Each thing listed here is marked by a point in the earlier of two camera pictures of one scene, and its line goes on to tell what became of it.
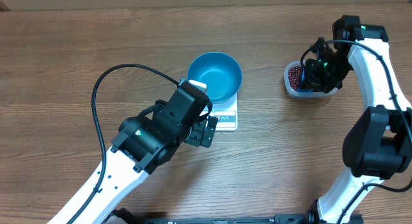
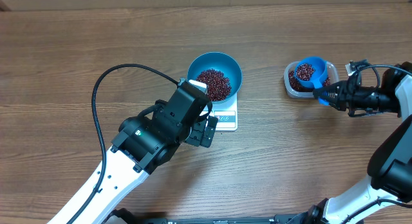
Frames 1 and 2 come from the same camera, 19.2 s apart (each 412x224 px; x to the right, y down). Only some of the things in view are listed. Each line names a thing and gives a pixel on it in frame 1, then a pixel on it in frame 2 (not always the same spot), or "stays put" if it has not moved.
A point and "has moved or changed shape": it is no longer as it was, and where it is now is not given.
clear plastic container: x=308 y=94 stays put
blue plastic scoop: x=299 y=88 has moved or changed shape
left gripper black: x=197 y=138 stays put
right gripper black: x=315 y=81 → x=347 y=98
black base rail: x=123 y=216 stays put
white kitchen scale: x=226 y=114 stays put
